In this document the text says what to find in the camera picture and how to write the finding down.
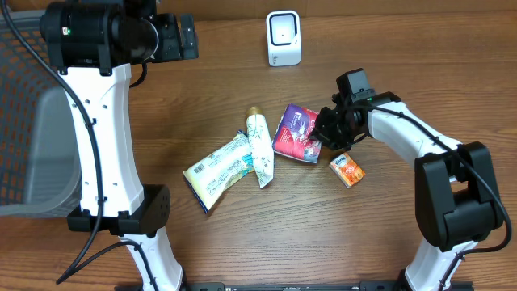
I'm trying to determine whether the small orange tissue pack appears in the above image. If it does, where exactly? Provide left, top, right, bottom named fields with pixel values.
left=329, top=153, right=365, bottom=188

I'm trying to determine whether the red purple pad package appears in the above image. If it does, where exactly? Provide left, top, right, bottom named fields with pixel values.
left=272, top=103, right=322, bottom=163

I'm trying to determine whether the white tube with gold cap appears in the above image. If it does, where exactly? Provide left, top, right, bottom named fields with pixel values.
left=246, top=107, right=275, bottom=188

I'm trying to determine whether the yellow white snack bag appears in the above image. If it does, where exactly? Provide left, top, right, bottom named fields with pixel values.
left=183, top=130, right=254, bottom=213

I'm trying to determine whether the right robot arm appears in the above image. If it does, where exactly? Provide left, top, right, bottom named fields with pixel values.
left=310, top=69, right=512, bottom=290

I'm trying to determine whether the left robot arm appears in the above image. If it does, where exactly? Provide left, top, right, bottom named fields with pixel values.
left=40, top=1, right=199, bottom=290

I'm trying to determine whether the white barcode scanner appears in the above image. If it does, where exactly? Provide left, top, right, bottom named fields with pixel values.
left=266, top=10, right=302, bottom=67

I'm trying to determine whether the grey plastic shopping basket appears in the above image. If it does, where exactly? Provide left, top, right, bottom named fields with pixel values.
left=1, top=23, right=81, bottom=217

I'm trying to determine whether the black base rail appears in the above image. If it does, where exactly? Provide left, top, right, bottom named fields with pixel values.
left=180, top=280, right=409, bottom=291

